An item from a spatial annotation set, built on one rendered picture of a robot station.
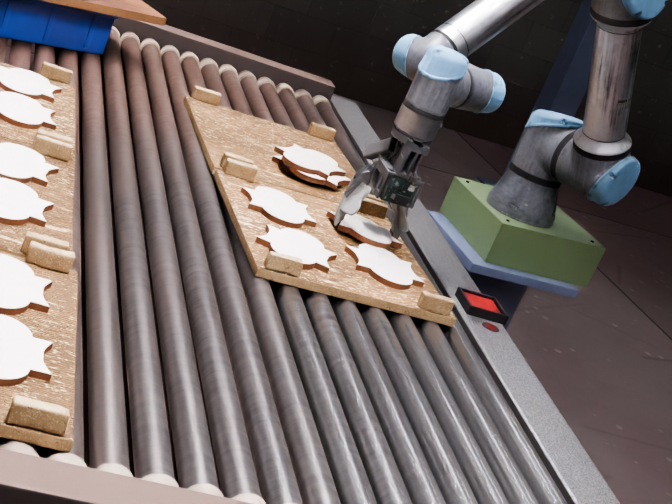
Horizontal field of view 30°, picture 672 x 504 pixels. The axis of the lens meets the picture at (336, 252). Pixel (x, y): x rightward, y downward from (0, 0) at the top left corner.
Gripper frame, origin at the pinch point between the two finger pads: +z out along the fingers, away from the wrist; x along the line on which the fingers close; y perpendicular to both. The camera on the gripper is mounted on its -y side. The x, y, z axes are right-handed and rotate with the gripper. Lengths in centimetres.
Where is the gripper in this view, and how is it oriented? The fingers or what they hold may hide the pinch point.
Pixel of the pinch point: (364, 229)
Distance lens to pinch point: 223.4
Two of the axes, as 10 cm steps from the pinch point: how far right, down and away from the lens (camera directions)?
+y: 2.3, 4.4, -8.7
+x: 8.9, 2.5, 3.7
